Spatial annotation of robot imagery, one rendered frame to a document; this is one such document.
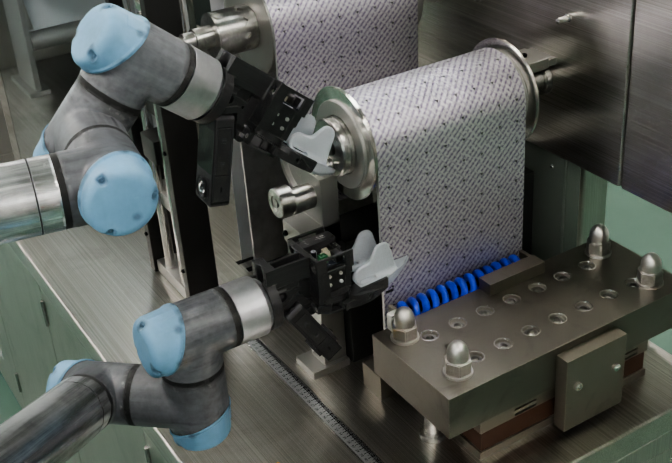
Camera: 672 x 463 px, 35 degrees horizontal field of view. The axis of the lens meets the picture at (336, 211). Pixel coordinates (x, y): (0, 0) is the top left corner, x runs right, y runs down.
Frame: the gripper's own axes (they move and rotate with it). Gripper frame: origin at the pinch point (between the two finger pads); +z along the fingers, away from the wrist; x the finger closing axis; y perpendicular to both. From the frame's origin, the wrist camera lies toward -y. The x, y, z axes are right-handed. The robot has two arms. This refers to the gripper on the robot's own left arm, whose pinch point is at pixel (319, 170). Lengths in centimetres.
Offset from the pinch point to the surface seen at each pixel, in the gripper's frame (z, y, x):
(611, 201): 221, 26, 125
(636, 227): 216, 22, 107
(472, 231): 23.5, 2.4, -5.8
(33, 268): 2, -42, 57
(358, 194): 5.2, -0.3, -2.7
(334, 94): -2.6, 9.0, 1.6
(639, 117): 26.6, 25.7, -17.4
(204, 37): -9.3, 7.0, 24.1
